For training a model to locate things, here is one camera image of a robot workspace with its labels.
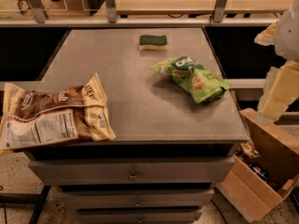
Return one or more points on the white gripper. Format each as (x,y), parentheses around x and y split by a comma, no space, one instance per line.
(288,34)

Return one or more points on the green and yellow sponge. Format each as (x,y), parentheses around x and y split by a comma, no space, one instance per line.
(153,42)

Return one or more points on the green chip bag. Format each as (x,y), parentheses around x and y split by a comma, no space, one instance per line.
(192,77)

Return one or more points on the brown chip bag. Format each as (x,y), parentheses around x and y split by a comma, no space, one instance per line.
(36,119)

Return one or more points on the open cardboard box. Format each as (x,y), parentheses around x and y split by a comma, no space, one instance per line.
(256,186)

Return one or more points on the grey drawer cabinet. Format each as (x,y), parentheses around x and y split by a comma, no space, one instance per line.
(179,149)

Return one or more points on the top drawer knob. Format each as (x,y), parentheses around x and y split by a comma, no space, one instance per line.
(132,176)

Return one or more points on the drawer knob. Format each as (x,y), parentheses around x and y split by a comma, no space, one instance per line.
(137,204)
(132,176)
(139,220)

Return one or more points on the middle drawer knob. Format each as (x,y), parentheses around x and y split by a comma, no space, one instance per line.
(137,204)

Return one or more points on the bottom drawer knob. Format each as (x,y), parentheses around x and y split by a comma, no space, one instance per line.
(139,220)

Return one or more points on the wooden shelf with metal brackets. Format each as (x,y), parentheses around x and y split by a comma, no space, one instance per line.
(125,13)

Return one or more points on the orange bottle behind plastic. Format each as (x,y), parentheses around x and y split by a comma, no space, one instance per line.
(25,8)

